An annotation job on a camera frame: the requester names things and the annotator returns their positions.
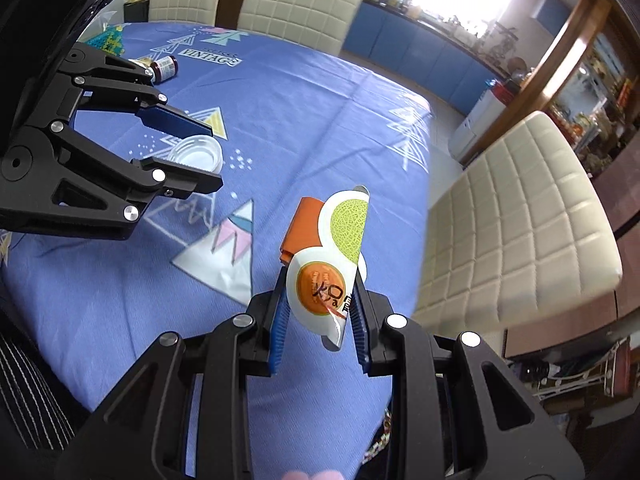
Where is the dark glass jar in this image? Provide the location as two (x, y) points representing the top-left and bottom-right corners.
(131, 55), (180, 85)

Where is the blue cabinet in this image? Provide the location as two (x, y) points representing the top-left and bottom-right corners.
(342, 0), (503, 116)

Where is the white box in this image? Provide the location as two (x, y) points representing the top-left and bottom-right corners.
(447, 80), (506, 161)

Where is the striped dark cloth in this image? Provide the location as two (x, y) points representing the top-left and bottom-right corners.
(0, 330), (76, 453)

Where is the white wire rack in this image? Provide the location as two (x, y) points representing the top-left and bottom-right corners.
(510, 337), (633, 403)

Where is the colourful beaded mat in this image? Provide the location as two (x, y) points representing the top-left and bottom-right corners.
(82, 25), (126, 56)

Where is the blue printed tablecloth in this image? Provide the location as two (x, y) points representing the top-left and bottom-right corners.
(0, 21), (433, 480)

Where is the white bottle cap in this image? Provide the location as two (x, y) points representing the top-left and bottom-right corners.
(167, 136), (223, 173)

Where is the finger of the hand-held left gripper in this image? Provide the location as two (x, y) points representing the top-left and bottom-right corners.
(27, 42), (216, 138)
(46, 120), (224, 241)

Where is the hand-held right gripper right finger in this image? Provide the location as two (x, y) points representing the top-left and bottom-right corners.
(350, 280), (586, 480)

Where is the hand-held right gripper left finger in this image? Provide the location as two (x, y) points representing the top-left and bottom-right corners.
(57, 287), (293, 480)

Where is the orange white jelly pouch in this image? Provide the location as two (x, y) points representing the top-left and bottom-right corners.
(279, 186), (371, 353)

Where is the wooden shelf with goods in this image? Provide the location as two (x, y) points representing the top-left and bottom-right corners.
(460, 0), (640, 171)

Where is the black box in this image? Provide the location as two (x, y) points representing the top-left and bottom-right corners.
(124, 0), (151, 23)

